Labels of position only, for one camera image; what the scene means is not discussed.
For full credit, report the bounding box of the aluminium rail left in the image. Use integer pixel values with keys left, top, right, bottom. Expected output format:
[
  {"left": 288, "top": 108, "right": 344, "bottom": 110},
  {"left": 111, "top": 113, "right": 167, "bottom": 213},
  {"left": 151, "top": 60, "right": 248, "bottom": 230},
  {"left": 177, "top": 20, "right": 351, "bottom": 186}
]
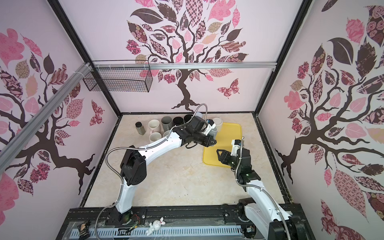
[{"left": 1, "top": 63, "right": 92, "bottom": 173}]

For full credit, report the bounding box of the black mug white base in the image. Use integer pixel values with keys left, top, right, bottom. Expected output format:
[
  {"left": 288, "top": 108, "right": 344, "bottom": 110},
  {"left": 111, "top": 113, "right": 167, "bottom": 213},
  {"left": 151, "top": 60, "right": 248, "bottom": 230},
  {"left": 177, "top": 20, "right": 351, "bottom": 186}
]
[{"left": 173, "top": 117, "right": 185, "bottom": 126}]

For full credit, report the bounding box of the pink mug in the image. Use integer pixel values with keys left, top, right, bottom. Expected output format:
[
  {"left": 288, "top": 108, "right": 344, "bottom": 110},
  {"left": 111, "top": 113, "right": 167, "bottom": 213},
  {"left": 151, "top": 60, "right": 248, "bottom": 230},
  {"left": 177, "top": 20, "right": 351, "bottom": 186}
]
[{"left": 148, "top": 119, "right": 161, "bottom": 134}]

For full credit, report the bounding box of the all black mug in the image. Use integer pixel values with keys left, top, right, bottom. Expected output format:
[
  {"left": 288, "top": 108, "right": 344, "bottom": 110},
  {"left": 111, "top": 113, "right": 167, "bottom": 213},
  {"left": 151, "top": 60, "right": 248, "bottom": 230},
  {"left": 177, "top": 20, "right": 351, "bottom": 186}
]
[{"left": 184, "top": 114, "right": 193, "bottom": 123}]

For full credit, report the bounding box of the black wire basket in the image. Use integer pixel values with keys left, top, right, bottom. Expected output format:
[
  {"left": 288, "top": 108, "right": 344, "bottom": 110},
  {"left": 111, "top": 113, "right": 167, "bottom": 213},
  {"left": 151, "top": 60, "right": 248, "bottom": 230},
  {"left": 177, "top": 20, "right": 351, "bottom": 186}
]
[{"left": 83, "top": 60, "right": 153, "bottom": 93}]

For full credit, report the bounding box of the cream mug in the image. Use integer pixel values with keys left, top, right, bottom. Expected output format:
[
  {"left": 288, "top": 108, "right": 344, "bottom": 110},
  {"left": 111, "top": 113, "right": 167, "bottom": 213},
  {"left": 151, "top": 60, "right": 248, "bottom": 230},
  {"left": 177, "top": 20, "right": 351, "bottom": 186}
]
[{"left": 163, "top": 130, "right": 171, "bottom": 138}]

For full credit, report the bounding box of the grey mug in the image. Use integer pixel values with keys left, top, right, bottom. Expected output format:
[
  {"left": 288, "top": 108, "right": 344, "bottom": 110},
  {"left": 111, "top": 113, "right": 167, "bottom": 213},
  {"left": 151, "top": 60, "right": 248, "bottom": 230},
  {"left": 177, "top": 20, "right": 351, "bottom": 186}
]
[
  {"left": 161, "top": 116, "right": 173, "bottom": 132},
  {"left": 209, "top": 127, "right": 218, "bottom": 139}
]

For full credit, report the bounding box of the aluminium rail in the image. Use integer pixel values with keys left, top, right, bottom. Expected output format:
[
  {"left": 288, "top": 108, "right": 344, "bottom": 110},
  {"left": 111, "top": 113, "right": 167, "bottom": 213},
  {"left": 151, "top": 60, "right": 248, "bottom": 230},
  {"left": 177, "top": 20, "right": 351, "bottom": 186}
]
[
  {"left": 94, "top": 62, "right": 277, "bottom": 70},
  {"left": 1, "top": 63, "right": 92, "bottom": 173}
]

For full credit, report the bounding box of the grey mug front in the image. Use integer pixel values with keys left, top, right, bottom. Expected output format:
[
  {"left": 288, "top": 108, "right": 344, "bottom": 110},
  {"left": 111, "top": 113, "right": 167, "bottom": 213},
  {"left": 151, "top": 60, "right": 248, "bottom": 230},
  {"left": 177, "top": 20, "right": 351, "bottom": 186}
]
[{"left": 161, "top": 116, "right": 173, "bottom": 132}]

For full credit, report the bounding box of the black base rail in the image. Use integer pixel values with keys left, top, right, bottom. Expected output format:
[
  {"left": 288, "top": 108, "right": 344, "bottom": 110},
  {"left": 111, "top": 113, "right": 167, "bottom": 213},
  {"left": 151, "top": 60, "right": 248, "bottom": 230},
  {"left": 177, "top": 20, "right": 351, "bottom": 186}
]
[{"left": 56, "top": 198, "right": 264, "bottom": 240}]

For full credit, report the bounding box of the aluminium rail back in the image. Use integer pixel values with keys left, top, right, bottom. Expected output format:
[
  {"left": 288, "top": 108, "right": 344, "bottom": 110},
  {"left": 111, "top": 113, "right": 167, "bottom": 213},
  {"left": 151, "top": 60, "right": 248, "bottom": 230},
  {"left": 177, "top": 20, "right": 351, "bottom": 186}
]
[{"left": 94, "top": 62, "right": 277, "bottom": 70}]

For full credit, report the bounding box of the white bunny figurine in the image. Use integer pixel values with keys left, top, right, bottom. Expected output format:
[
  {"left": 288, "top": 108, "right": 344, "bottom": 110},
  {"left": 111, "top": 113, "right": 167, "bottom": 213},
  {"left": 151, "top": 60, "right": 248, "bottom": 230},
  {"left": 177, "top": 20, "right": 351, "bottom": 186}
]
[{"left": 146, "top": 217, "right": 166, "bottom": 236}]

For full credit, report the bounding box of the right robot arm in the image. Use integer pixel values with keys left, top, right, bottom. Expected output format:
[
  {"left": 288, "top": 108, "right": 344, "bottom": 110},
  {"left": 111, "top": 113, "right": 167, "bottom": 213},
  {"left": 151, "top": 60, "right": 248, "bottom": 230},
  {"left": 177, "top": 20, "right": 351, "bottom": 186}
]
[{"left": 217, "top": 138, "right": 309, "bottom": 240}]

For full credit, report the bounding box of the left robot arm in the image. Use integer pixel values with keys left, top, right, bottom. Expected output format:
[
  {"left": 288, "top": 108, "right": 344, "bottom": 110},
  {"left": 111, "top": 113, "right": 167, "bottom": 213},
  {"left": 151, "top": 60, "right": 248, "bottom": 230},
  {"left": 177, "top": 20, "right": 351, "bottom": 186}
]
[{"left": 95, "top": 104, "right": 217, "bottom": 240}]

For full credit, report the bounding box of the white ribbed mug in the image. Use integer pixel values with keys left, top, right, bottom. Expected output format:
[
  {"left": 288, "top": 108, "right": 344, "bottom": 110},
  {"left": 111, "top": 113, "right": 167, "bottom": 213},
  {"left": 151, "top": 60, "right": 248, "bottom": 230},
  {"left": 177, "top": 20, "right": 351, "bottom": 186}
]
[{"left": 149, "top": 132, "right": 162, "bottom": 143}]

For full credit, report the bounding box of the white slotted cable duct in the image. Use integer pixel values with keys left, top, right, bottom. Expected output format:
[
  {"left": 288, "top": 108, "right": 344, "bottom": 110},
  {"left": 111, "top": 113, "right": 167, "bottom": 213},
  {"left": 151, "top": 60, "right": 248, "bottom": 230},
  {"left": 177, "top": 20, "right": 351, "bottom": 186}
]
[{"left": 69, "top": 225, "right": 243, "bottom": 240}]

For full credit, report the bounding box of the yellow plastic tray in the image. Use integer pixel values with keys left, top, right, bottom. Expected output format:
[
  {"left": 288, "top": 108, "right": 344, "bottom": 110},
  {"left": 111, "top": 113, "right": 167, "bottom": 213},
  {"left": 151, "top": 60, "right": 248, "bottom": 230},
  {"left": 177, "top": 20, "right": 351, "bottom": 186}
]
[{"left": 203, "top": 123, "right": 242, "bottom": 168}]

